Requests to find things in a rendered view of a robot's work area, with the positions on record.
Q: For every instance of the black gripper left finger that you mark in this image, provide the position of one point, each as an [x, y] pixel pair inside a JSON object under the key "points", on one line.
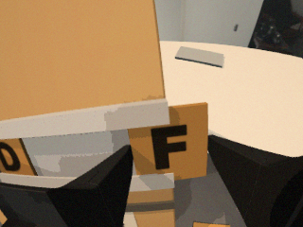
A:
{"points": [[97, 198]]}

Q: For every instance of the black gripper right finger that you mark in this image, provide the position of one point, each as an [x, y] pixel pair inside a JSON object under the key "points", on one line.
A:
{"points": [[267, 187]]}

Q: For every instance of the cream paper ticket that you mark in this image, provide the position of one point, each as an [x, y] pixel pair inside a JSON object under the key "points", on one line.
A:
{"points": [[129, 220]]}

